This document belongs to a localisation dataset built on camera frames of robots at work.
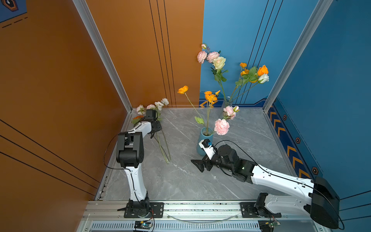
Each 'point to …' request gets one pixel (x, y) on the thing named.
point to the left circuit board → (143, 224)
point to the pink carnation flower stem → (221, 126)
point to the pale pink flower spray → (141, 109)
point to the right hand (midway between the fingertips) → (195, 154)
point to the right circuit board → (267, 225)
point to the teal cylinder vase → (206, 133)
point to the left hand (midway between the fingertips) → (157, 125)
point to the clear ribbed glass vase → (227, 103)
